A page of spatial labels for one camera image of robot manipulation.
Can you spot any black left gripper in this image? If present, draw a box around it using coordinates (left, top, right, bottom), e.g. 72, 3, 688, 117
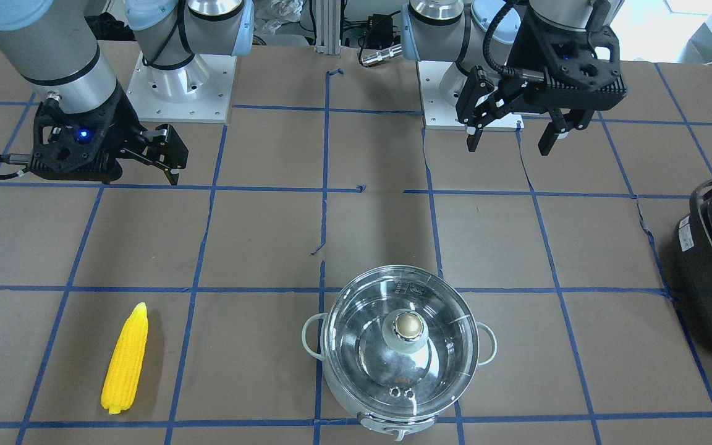
457, 6, 628, 156

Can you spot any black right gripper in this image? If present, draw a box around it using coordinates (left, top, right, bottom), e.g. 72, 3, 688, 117
29, 83, 189, 186

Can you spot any yellow toy corn cob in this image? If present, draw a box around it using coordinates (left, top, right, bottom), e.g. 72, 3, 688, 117
101, 302, 149, 415

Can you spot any glass pot lid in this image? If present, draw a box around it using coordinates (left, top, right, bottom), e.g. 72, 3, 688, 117
321, 266, 479, 423

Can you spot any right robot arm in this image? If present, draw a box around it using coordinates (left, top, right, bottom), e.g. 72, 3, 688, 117
0, 1, 255, 185

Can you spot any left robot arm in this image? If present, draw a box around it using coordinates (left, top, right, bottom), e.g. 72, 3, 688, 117
401, 1, 628, 156

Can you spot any pale green cooking pot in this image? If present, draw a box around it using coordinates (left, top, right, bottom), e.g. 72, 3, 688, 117
302, 265, 498, 442

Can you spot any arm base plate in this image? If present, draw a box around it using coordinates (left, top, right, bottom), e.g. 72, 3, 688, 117
417, 59, 525, 132
124, 54, 238, 124

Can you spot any aluminium frame post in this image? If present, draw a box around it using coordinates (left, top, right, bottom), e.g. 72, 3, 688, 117
310, 1, 342, 56

